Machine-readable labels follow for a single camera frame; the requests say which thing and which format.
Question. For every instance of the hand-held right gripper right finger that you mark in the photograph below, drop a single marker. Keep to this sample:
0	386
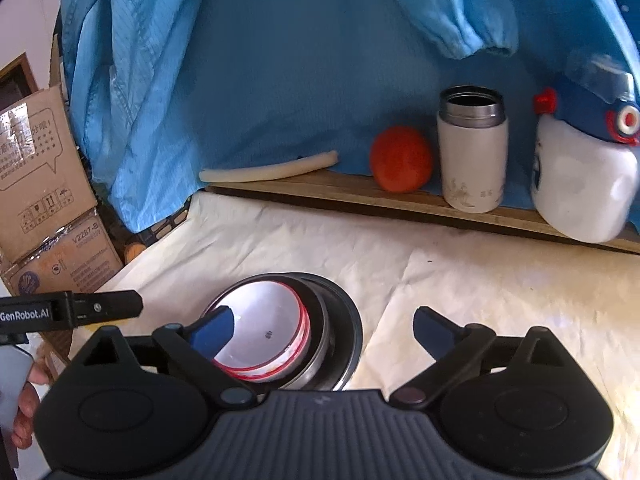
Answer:
432	332

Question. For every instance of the cream table cover sheet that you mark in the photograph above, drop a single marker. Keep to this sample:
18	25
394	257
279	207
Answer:
475	285

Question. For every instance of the brown wooden door frame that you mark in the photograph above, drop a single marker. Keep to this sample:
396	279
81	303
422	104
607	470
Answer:
20	80

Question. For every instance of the large steel plate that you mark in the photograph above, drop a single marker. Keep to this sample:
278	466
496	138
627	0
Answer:
350	345

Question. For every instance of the white water bottle blue lid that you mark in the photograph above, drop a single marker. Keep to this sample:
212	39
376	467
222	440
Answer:
580	175

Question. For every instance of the wooden board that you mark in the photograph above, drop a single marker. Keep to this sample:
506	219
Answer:
350	195

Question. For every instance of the printed cardboard box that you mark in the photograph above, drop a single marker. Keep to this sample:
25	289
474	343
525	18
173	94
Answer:
65	260

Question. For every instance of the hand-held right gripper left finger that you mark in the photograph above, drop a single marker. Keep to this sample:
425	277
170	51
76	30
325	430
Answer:
215	336

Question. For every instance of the orange fruit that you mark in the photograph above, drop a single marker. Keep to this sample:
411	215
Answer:
401	160

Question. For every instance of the white paper roll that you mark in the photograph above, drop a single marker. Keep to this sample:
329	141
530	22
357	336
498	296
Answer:
265	172

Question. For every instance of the open cardboard box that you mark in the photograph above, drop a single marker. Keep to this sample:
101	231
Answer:
40	185

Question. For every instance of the light blue jacket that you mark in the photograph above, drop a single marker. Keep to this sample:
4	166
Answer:
250	85

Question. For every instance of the person's left hand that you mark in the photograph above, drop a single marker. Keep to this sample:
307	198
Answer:
30	415

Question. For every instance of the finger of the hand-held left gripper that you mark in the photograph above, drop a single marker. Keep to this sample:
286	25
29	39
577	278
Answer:
110	306

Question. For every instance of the white thermos flask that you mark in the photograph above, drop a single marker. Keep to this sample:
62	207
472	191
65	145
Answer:
472	160

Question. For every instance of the black patterned cloth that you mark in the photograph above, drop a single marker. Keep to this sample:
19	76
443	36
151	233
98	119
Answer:
165	225

